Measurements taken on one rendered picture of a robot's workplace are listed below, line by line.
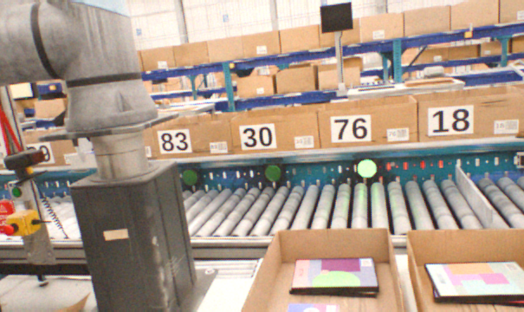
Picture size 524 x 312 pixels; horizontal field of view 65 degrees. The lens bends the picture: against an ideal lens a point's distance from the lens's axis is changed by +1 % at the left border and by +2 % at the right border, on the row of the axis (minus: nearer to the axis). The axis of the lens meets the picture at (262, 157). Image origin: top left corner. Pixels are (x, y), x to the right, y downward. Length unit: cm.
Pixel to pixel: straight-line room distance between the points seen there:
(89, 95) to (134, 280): 40
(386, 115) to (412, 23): 459
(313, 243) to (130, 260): 45
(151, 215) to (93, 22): 39
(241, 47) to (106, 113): 572
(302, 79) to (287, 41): 66
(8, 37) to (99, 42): 16
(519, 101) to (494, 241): 83
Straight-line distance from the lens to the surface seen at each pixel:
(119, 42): 88
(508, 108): 180
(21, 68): 93
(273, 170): 174
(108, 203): 90
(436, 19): 630
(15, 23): 92
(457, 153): 174
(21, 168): 155
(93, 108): 86
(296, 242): 108
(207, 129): 187
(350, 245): 107
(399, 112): 173
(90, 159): 141
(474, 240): 107
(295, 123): 176
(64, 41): 89
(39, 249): 170
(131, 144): 90
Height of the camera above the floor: 127
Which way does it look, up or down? 13 degrees down
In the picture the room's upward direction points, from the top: 7 degrees counter-clockwise
